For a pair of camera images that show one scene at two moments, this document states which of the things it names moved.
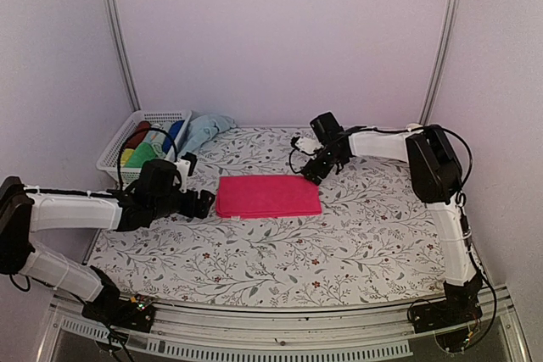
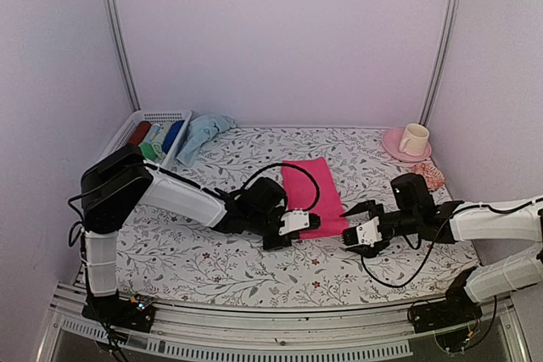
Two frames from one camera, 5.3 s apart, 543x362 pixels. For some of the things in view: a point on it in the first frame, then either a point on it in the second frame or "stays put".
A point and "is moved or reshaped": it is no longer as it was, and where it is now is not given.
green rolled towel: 142,153 stays put
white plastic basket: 110,159 stays put
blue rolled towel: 173,131 stays put
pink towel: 267,196 is moved or reshaped
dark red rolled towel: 139,135 stays put
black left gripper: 204,203 to 269,245
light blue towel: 203,128 stays put
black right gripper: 313,175 to 366,207
